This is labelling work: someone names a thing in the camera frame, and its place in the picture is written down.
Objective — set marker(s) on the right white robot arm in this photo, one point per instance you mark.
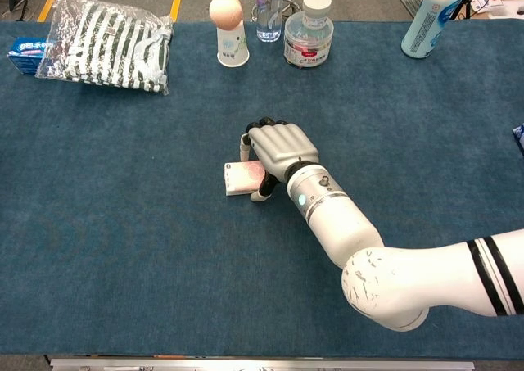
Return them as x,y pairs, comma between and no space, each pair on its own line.
368,248

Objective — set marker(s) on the striped cloth in plastic bag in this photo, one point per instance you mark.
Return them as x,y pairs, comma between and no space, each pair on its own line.
107,45

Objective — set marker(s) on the white lotion bottle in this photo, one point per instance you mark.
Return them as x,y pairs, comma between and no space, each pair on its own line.
430,16

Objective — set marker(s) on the tan egg-shaped ball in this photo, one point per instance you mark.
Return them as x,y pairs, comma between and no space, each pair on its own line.
225,10

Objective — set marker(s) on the blue table cloth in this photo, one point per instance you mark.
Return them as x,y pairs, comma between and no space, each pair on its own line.
163,223

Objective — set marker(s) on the metal stool base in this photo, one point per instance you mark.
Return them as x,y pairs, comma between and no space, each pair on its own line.
291,6

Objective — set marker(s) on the aluminium table rail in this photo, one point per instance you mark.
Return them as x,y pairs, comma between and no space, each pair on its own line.
262,365

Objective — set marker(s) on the blue tissue pack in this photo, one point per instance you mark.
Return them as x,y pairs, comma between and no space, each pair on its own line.
25,54

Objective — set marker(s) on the clear jar with white lid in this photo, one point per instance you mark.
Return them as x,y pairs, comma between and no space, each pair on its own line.
308,35

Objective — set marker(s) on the blue and white packet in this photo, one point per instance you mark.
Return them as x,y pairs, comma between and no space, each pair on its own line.
519,137

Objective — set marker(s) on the clear water bottle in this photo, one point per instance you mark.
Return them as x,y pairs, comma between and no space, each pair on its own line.
269,10

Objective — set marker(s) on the small white box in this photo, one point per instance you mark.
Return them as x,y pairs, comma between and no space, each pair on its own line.
241,177

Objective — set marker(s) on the white paper cup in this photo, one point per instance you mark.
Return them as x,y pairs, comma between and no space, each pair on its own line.
233,45

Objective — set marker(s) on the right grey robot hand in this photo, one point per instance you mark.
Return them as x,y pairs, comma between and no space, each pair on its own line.
282,147

